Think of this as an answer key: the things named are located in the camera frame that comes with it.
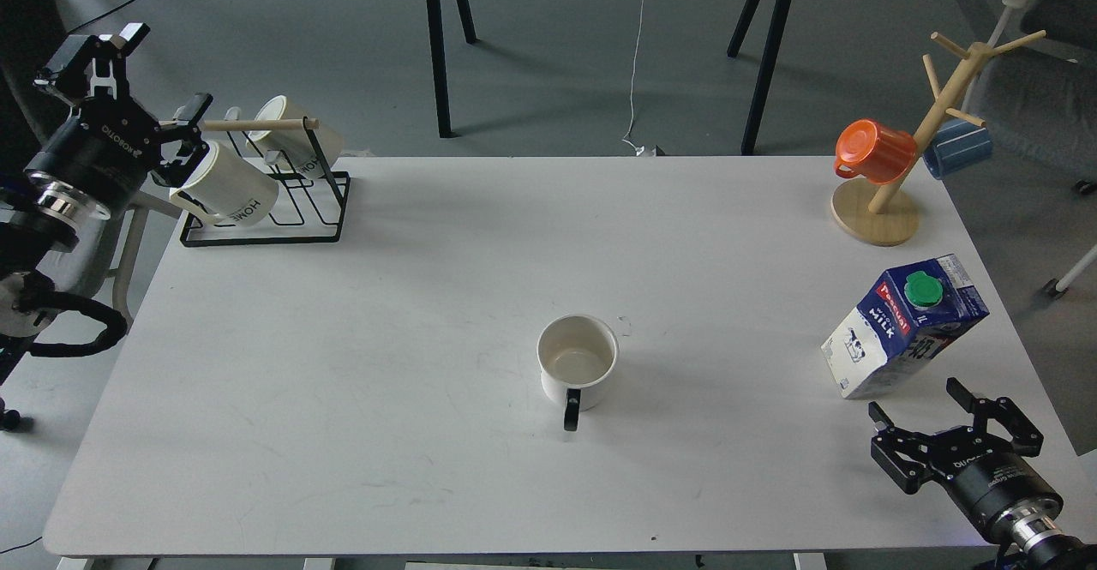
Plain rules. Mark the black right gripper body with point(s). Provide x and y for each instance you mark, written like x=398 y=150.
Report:
x=996 y=490

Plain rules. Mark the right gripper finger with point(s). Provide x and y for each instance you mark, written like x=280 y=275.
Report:
x=1025 y=439
x=904 y=447

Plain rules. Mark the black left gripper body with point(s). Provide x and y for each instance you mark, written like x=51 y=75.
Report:
x=97 y=161

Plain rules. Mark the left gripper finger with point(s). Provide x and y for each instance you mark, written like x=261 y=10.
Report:
x=92 y=66
x=178 y=144

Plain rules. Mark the blue white milk carton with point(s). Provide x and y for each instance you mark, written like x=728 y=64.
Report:
x=908 y=316

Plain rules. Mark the white mug black handle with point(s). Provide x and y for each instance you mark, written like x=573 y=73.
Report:
x=577 y=356

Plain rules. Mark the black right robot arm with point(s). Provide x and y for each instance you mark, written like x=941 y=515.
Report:
x=1051 y=550

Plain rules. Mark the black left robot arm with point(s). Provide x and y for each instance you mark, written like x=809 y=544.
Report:
x=89 y=331

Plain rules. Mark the white mug front on rack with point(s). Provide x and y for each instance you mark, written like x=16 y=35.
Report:
x=225 y=189

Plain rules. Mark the white mug on rack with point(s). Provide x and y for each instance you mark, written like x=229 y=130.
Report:
x=225 y=189
x=295 y=143

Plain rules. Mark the white mug rear on rack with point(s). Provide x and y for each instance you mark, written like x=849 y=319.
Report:
x=295 y=143

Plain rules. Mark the wooden mug tree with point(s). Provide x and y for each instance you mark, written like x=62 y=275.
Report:
x=884 y=215

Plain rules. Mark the black table legs left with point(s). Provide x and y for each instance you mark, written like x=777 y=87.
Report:
x=439 y=61

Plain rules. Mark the black table legs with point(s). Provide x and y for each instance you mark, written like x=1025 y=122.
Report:
x=767 y=63
x=439 y=61

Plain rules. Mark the orange mug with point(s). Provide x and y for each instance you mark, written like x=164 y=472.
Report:
x=875 y=151

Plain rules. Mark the blue mug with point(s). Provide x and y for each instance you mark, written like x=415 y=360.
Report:
x=957 y=145

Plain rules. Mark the grey office chair right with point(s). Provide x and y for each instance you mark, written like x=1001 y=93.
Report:
x=1041 y=106

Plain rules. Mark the black table legs right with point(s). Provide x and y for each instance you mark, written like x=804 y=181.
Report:
x=767 y=63

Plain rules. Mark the black wire mug rack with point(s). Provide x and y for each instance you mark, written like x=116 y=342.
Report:
x=307 y=211

